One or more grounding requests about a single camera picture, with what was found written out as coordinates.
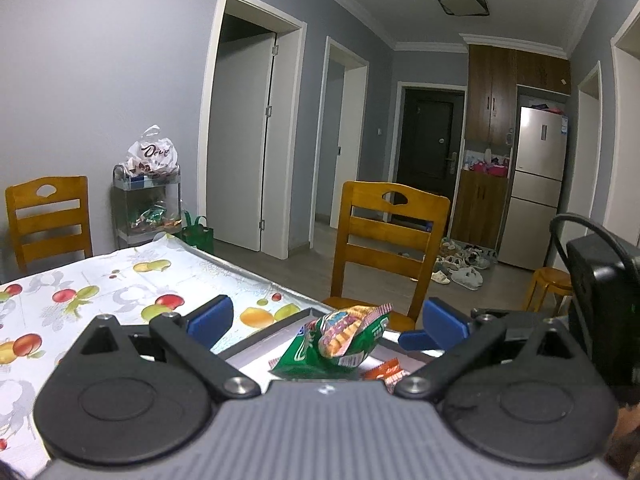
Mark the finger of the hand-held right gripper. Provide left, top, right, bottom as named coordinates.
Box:
left=398, top=329, right=444, bottom=361

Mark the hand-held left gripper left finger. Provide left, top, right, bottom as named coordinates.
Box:
left=64, top=294, right=262, bottom=404

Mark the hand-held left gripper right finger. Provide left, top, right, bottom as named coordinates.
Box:
left=394, top=297, right=593, bottom=402

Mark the orange chocolate packet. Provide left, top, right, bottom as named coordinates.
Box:
left=361, top=357, right=409, bottom=386

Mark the grey cardboard box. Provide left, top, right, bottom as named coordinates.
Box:
left=216, top=305, right=441, bottom=386

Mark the green cracker snack bag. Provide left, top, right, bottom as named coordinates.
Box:
left=270, top=302, right=394, bottom=382

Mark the pile of shoes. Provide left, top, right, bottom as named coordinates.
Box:
left=432, top=237, right=499, bottom=292

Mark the yellow wooden stool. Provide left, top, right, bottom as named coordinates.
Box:
left=522, top=266, right=574, bottom=313

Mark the green tote bag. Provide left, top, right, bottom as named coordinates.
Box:
left=175, top=212, right=215, bottom=253

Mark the pile of wrapped candies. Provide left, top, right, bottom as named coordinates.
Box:
left=129, top=204, right=182, bottom=233

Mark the metal storage cart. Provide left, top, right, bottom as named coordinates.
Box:
left=112, top=162, right=183, bottom=251

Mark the wooden chair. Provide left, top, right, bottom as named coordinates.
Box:
left=322, top=180, right=452, bottom=333
left=5, top=175, right=94, bottom=277

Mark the white door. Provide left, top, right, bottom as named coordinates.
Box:
left=206, top=30, right=279, bottom=254

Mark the silver refrigerator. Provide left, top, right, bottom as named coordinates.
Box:
left=497, top=105, right=569, bottom=271

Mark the white plastic bag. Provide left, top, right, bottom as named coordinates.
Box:
left=126, top=125, right=181, bottom=176

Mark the dark entrance door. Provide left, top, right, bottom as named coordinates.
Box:
left=397, top=85, right=466, bottom=197

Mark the brown wooden cabinet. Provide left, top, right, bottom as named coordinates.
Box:
left=452, top=42, right=572, bottom=252

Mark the square ceiling light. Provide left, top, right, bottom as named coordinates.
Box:
left=435, top=0, right=491, bottom=19

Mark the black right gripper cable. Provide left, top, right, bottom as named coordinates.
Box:
left=549, top=212, right=640, bottom=281

